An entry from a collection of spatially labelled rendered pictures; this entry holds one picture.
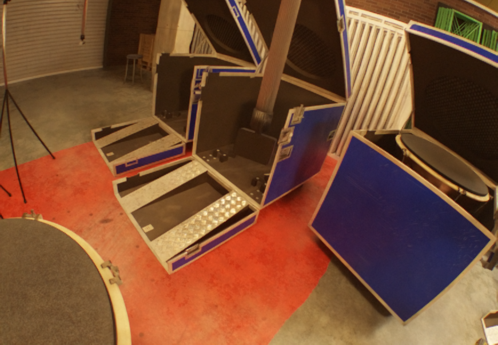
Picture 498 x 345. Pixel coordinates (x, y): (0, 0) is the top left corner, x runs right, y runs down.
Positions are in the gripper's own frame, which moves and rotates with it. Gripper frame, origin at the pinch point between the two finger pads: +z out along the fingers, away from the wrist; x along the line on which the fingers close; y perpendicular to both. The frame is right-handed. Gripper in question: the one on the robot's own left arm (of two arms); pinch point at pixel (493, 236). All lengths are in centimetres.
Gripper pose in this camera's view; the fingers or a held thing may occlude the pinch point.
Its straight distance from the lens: 141.6
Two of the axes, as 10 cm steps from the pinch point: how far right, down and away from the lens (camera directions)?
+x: 5.0, 5.2, -6.9
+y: -7.9, -0.5, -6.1
